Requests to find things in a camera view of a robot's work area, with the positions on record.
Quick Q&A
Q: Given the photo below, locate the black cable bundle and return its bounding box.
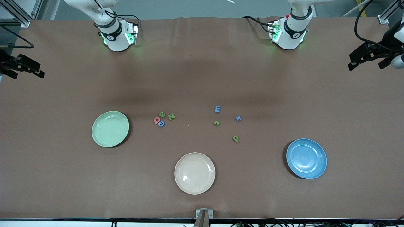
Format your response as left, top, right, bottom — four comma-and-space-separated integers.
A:
230, 218, 404, 227

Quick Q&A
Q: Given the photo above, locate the blue plate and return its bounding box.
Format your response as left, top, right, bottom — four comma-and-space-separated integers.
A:
286, 138, 328, 180

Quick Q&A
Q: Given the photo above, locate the beige plate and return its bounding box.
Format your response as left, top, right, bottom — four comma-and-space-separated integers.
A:
174, 152, 216, 195

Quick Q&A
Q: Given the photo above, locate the black base cable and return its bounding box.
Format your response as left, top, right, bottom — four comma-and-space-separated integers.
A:
93, 0, 140, 36
242, 15, 275, 34

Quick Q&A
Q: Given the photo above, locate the pale green plate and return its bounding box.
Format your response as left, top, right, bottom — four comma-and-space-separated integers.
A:
92, 111, 130, 148

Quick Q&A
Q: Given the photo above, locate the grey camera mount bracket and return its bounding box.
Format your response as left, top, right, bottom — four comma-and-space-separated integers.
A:
194, 209, 214, 227

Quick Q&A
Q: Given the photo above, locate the brown table cloth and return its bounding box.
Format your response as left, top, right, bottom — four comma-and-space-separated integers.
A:
0, 16, 404, 220

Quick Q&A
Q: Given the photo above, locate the aluminium frame post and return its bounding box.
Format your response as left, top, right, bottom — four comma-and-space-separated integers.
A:
377, 0, 404, 24
0, 0, 43, 28

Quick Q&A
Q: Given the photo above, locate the white table edge rail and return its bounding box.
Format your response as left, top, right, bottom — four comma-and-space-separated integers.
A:
0, 218, 404, 227

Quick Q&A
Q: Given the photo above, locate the white tube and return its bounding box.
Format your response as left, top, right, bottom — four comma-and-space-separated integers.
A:
342, 0, 370, 17

